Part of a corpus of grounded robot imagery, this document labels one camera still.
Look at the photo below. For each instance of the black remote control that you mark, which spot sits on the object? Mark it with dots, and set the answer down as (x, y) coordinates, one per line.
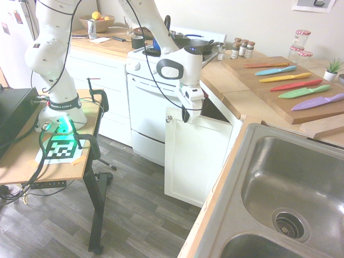
(118, 39)

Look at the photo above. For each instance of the white cabinet door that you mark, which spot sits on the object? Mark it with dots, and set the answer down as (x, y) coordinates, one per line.
(193, 161)

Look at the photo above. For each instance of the blue kettle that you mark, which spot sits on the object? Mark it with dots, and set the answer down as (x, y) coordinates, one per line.
(156, 44)

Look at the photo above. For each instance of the loose wooden plank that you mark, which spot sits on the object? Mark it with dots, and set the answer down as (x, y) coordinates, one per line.
(322, 127)

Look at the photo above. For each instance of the white notepad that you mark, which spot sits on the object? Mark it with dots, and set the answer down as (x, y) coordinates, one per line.
(100, 40)

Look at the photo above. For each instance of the large wooden cutting board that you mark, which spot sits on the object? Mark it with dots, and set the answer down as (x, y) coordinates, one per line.
(274, 102)

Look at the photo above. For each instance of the large black bar clamp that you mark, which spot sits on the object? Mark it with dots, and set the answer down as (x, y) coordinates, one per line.
(94, 145)

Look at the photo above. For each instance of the black tape roll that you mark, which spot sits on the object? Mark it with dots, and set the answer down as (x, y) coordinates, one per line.
(137, 43)

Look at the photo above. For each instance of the stainless steel double sink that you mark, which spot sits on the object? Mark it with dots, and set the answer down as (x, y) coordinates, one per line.
(282, 174)

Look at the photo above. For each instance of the white base cabinets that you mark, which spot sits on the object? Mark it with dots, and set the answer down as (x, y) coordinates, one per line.
(107, 88)

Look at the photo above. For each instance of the teal kitchen knife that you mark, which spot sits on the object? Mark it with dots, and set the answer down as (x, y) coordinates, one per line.
(271, 71)

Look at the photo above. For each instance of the small potted green plant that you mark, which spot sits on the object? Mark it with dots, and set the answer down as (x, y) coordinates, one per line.
(331, 74)

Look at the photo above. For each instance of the wooden fruit bowl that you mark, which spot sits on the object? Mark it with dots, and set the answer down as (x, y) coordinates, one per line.
(104, 25)

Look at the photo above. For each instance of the glass salt shaker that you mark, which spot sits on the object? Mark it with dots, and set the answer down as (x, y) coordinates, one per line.
(221, 52)

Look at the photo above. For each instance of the purple kitchen knife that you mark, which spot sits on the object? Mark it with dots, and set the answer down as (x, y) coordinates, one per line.
(311, 103)

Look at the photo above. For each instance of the spice jar brown lid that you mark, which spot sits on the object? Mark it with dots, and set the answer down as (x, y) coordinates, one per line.
(237, 39)
(243, 48)
(250, 50)
(235, 51)

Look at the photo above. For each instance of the white kitchen stove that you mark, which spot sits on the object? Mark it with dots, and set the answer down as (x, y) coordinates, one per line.
(145, 115)

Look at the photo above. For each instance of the black controller box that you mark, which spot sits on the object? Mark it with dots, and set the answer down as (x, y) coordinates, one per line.
(13, 113)

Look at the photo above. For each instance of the dark smartphone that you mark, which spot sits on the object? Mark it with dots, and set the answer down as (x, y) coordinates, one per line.
(79, 36)

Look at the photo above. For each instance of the yellow lemon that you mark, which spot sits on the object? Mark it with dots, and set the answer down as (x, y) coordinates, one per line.
(96, 15)

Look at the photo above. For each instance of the yellow kitchen knife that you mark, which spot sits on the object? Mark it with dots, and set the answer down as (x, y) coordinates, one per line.
(282, 77)

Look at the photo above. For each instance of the white refrigerator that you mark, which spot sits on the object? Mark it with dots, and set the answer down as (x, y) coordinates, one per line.
(13, 53)

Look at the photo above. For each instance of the black white marker sheet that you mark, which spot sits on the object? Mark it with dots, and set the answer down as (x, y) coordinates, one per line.
(60, 150)

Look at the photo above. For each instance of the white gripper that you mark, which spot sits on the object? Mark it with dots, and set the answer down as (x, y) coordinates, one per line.
(194, 103)

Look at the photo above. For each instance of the orange fruit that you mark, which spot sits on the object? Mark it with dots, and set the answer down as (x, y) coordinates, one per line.
(107, 18)

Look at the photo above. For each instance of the silver drink can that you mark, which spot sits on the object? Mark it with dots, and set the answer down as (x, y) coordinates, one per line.
(92, 29)

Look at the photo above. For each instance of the glass jar red checked lid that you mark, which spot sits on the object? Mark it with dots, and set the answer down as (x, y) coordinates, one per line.
(295, 55)
(303, 39)
(305, 59)

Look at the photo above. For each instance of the red kitchen knife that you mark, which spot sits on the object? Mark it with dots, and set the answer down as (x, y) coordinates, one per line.
(293, 86)

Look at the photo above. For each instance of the green kitchen knife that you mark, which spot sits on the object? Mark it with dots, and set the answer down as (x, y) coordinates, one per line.
(298, 93)

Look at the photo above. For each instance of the wooden work table black legs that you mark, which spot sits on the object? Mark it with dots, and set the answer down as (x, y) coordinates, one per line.
(61, 169)

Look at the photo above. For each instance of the round metal door knob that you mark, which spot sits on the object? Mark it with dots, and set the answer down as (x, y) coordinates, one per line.
(169, 118)

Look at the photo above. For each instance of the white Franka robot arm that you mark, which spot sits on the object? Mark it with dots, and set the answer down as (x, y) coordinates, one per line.
(56, 88)

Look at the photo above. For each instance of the paper poster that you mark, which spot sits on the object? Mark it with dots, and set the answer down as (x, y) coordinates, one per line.
(311, 5)

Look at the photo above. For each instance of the clear drinking glass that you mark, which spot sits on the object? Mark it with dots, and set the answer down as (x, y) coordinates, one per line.
(128, 25)

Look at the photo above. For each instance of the orange kitchen knife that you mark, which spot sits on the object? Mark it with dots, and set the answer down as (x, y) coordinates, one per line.
(263, 65)

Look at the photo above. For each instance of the black skillet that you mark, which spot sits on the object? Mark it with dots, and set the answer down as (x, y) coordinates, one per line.
(196, 44)

